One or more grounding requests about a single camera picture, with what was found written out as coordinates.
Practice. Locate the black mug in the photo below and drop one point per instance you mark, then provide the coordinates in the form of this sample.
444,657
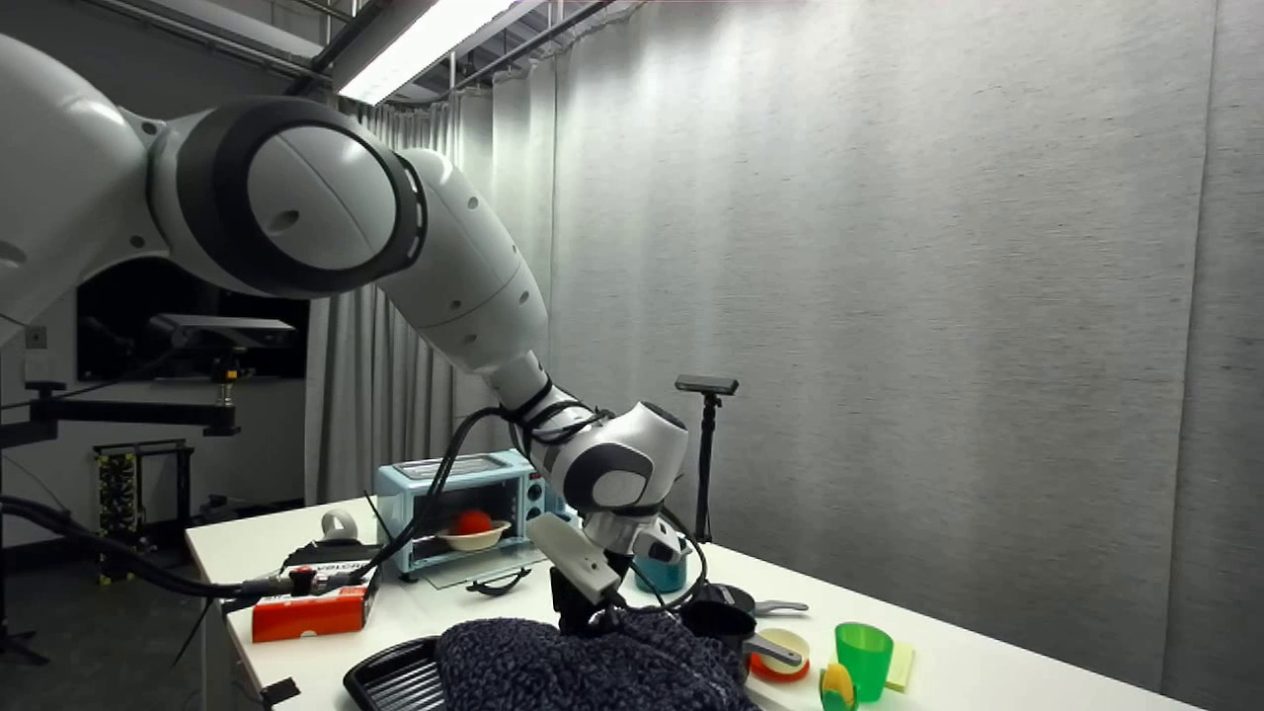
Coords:
715,617

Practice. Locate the black metal rack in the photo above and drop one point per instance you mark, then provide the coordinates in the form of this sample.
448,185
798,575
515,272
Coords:
122,517

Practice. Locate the green plastic cup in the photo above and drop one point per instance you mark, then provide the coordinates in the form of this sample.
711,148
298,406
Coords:
863,657

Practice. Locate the orange cardboard box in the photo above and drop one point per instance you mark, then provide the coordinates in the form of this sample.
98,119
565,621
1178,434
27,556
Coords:
311,617

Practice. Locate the yellow sponge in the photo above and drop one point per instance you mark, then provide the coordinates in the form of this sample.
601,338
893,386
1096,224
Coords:
902,671

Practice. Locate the grey curtain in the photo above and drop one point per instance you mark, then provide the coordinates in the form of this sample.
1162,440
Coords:
923,330

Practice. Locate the dark blue knitted blanket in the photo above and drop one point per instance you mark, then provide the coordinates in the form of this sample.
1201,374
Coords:
565,675

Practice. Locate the black camera stand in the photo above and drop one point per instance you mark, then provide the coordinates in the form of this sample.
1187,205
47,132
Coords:
709,459

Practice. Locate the short black tape piece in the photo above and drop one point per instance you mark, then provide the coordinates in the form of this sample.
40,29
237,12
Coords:
277,694

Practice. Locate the red toy fruit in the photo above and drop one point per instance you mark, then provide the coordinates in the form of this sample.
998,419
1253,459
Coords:
474,523

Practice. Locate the light blue toaster oven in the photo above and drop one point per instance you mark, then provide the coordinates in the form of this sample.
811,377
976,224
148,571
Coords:
518,497

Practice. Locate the black ribbed tray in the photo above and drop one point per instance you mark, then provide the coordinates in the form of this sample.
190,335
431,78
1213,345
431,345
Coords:
397,676

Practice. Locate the yellow green toy fruit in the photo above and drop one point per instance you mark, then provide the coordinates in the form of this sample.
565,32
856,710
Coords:
835,690

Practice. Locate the orange white round dish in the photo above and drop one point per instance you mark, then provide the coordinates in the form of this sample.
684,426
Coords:
790,671

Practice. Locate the black wall monitor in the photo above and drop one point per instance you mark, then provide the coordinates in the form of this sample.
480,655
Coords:
132,330

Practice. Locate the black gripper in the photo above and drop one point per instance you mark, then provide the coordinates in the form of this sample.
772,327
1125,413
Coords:
581,610

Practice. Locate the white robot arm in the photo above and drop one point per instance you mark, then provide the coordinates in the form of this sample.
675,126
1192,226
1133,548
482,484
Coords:
460,278

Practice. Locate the ceiling light panel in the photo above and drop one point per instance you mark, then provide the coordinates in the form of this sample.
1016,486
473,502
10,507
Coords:
419,47

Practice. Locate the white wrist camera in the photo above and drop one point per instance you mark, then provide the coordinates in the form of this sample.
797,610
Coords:
573,556

